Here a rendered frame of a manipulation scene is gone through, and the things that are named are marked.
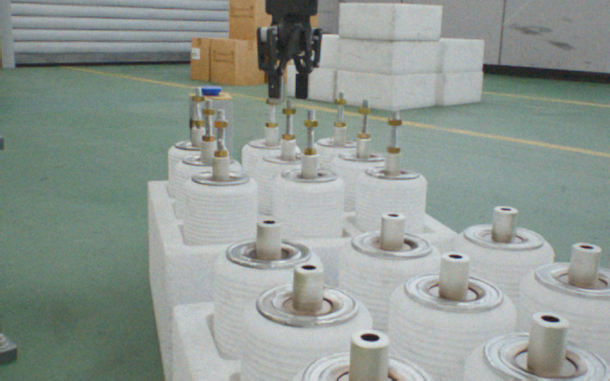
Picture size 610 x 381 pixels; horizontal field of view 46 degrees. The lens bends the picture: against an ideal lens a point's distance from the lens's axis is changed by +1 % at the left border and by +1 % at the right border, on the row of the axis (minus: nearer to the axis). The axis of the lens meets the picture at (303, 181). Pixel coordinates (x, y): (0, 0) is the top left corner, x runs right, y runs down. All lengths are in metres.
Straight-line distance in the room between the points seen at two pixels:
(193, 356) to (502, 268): 0.29
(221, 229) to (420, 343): 0.41
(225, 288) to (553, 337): 0.28
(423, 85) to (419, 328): 3.42
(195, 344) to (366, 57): 3.27
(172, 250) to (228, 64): 4.06
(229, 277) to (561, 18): 6.04
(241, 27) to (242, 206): 4.15
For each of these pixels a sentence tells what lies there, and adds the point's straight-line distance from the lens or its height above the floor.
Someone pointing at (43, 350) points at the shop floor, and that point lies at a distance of 1.07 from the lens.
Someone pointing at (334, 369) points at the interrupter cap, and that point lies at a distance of 0.44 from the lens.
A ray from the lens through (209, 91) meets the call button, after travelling 1.29.
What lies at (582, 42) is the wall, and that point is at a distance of 6.45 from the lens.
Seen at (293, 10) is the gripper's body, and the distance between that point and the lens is 1.00.
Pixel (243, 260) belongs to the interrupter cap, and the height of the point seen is 0.25.
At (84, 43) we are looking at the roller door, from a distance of 6.46.
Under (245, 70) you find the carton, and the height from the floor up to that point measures 0.10.
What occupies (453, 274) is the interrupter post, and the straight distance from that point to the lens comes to 0.56.
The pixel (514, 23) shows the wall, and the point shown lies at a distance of 6.77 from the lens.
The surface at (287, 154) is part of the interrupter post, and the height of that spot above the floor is 0.26.
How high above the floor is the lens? 0.46
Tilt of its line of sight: 13 degrees down
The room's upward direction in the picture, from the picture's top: 2 degrees clockwise
